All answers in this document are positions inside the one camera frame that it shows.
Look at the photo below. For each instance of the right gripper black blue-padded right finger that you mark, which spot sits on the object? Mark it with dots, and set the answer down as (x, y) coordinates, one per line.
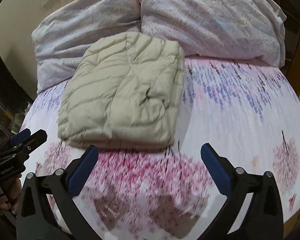
(264, 217)

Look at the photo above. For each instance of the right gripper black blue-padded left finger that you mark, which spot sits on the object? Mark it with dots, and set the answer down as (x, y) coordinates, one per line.
(35, 219)

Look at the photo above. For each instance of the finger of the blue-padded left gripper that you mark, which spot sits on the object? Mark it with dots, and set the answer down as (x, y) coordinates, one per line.
(20, 137)

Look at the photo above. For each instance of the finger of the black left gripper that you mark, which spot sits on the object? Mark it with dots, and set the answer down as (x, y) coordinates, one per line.
(34, 141)

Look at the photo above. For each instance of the cream quilted down jacket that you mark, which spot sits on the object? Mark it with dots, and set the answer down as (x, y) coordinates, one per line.
(125, 93)

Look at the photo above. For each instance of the person's left hand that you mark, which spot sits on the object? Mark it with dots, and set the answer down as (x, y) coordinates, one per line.
(10, 200)

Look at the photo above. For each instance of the dark bedside furniture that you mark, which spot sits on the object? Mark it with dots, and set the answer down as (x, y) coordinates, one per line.
(14, 103)

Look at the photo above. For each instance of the pink floral bed sheet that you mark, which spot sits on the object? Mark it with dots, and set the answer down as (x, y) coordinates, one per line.
(248, 112)

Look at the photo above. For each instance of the lavender floral duvet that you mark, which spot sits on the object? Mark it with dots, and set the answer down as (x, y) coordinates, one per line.
(226, 29)

